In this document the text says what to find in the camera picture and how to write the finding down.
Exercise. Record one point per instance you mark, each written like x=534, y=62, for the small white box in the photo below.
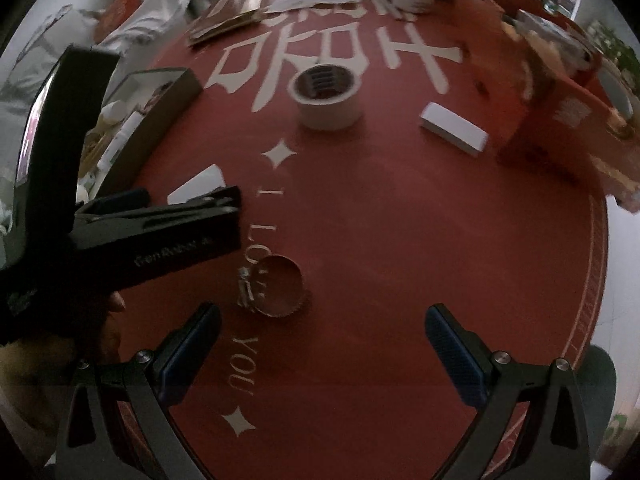
x=450, y=127

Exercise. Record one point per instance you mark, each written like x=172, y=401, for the white bedding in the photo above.
x=155, y=5

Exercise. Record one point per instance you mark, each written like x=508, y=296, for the person's left forearm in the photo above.
x=30, y=385

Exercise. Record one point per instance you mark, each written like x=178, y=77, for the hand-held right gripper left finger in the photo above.
x=187, y=355

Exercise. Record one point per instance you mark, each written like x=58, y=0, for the brown booklet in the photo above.
x=235, y=7

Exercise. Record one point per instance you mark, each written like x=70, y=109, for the green plant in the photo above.
x=617, y=47

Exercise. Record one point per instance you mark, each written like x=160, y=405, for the white tape roll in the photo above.
x=325, y=115

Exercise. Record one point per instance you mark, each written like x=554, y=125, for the white rectangular block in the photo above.
x=197, y=185

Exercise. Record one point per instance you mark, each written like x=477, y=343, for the red cardboard box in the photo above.
x=540, y=125

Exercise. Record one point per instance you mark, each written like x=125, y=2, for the red packet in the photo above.
x=120, y=12

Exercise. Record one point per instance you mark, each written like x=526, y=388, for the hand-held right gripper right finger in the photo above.
x=457, y=360

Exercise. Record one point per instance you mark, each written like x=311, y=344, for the red round table mat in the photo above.
x=375, y=220

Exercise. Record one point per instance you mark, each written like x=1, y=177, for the person's left hand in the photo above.
x=116, y=307

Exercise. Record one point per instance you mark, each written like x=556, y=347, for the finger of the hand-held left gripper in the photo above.
x=125, y=199
x=215, y=200

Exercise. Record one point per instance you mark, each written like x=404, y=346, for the grey storage box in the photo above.
x=155, y=130

